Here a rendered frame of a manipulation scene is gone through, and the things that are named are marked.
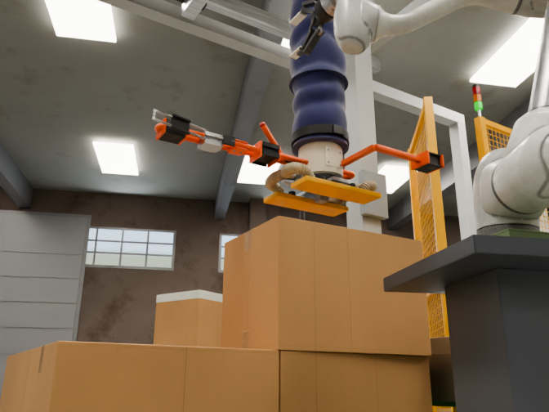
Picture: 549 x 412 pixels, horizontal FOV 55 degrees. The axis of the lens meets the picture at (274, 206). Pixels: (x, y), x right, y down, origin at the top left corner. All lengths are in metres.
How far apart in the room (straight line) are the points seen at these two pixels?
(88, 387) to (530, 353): 1.00
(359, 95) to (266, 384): 2.63
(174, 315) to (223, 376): 2.17
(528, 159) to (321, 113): 0.95
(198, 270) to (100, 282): 1.84
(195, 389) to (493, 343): 0.73
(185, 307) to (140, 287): 6.89
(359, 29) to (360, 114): 2.21
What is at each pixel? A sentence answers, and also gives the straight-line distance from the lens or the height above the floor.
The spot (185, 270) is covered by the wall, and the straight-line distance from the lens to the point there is 10.46.
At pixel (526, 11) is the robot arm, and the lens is 1.79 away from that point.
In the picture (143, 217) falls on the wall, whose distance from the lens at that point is 10.73.
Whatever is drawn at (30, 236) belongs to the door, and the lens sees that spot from 10.88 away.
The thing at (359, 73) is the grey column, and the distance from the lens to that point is 3.90.
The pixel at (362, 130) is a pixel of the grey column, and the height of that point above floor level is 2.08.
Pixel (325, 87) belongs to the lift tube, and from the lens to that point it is 2.08.
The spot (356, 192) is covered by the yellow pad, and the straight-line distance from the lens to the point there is 1.92.
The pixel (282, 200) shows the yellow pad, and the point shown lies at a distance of 1.99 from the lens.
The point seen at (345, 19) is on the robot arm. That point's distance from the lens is 1.56.
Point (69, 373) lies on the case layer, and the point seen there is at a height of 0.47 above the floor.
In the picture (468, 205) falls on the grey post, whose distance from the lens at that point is 5.70.
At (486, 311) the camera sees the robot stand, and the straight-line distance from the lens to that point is 1.36.
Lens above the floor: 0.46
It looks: 18 degrees up
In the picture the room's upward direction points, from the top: straight up
